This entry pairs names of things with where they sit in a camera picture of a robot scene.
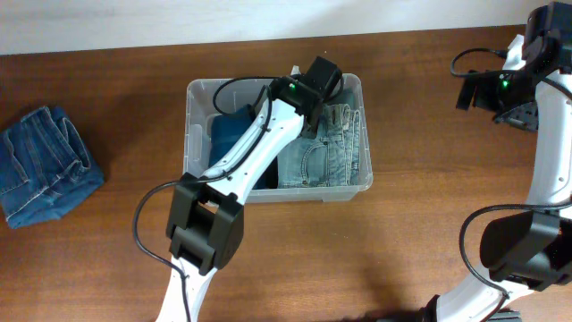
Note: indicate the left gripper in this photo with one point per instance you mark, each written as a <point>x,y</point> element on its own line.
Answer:
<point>313,129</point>

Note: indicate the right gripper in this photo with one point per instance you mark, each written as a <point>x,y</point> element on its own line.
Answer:
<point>485,102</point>

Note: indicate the light blue jeans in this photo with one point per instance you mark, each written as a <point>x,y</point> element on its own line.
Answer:
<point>332,158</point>

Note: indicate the teal blue garment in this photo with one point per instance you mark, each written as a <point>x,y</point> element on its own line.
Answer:
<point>226,131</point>

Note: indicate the dark blue jeans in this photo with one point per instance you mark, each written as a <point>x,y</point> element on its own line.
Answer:
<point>46,168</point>

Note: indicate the large black garment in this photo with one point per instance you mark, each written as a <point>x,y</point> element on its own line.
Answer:
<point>270,178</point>

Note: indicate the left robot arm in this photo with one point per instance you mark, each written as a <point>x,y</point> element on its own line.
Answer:
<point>205,225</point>

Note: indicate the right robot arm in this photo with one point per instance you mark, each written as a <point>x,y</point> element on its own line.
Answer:
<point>513,250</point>

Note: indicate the clear plastic storage container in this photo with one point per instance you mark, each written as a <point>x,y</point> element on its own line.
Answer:
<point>200,113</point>

